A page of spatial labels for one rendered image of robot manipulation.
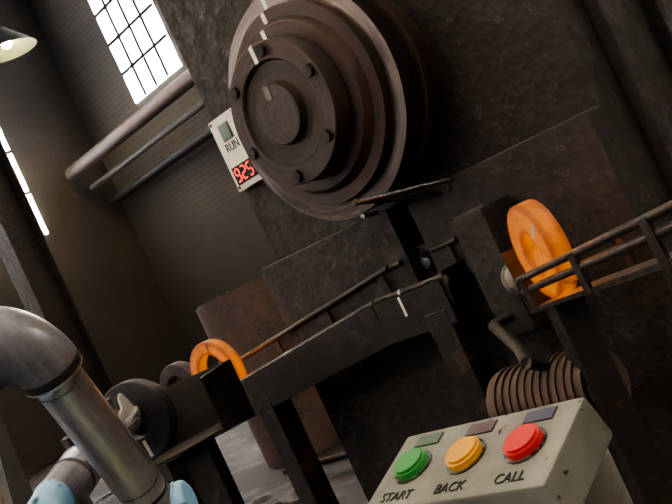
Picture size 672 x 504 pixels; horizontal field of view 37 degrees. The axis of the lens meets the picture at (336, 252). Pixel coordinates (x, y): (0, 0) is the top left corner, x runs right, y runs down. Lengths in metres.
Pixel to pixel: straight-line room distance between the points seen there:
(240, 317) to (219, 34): 2.57
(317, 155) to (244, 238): 10.11
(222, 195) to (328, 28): 10.20
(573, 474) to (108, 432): 0.82
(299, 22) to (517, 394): 0.78
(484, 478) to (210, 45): 1.62
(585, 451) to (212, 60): 1.65
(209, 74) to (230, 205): 9.59
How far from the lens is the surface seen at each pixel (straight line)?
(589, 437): 0.93
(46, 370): 1.46
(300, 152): 1.90
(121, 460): 1.56
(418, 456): 1.02
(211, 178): 12.09
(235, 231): 12.03
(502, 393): 1.67
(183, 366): 2.62
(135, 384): 1.88
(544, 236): 1.48
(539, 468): 0.89
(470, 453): 0.97
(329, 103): 1.80
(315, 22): 1.87
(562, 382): 1.59
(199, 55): 2.41
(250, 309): 4.72
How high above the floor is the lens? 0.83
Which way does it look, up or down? level
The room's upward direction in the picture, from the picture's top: 25 degrees counter-clockwise
